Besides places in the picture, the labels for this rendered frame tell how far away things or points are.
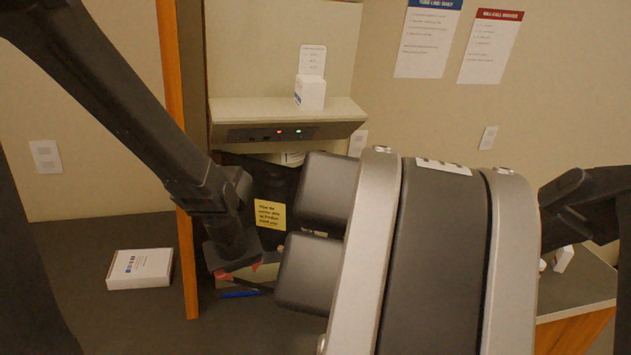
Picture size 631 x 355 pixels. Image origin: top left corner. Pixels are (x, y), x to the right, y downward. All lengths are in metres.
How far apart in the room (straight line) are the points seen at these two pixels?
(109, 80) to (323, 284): 0.33
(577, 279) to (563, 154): 0.85
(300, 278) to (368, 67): 1.29
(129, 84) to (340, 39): 0.53
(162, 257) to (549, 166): 1.84
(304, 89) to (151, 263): 0.70
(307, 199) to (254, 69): 0.70
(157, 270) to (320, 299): 1.06
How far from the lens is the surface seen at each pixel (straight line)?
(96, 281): 1.27
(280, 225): 0.92
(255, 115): 0.77
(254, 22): 0.83
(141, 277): 1.19
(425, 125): 1.64
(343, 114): 0.82
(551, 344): 1.68
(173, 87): 0.75
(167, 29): 0.73
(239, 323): 1.10
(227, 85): 0.85
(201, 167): 0.55
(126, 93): 0.45
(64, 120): 1.38
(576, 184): 0.60
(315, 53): 0.87
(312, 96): 0.80
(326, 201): 0.16
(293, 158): 0.98
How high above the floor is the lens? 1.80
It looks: 31 degrees down
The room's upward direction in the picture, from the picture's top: 7 degrees clockwise
